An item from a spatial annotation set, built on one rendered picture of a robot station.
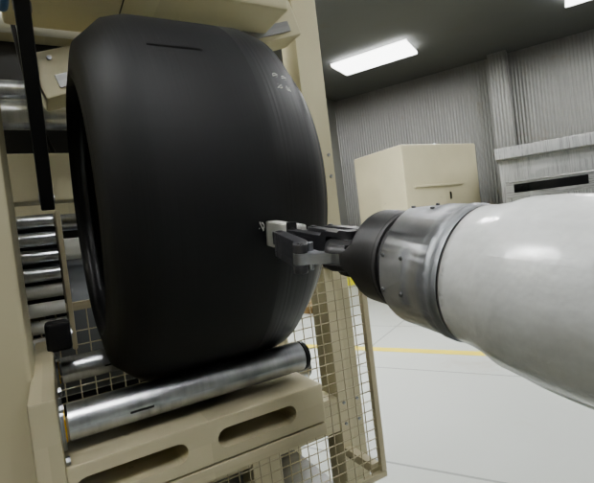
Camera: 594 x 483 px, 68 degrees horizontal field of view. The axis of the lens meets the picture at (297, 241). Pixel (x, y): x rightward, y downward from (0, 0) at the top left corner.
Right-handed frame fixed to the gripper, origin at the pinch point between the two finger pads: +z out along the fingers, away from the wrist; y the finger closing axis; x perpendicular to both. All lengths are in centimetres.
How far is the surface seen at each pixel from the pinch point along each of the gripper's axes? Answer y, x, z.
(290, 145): -3.8, -10.5, 4.4
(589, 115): -747, -76, 335
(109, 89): 15.5, -17.1, 10.2
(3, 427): 30.9, 22.5, 19.1
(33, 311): 27, 18, 60
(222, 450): 6.7, 28.9, 8.2
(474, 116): -666, -93, 487
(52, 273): 23, 11, 61
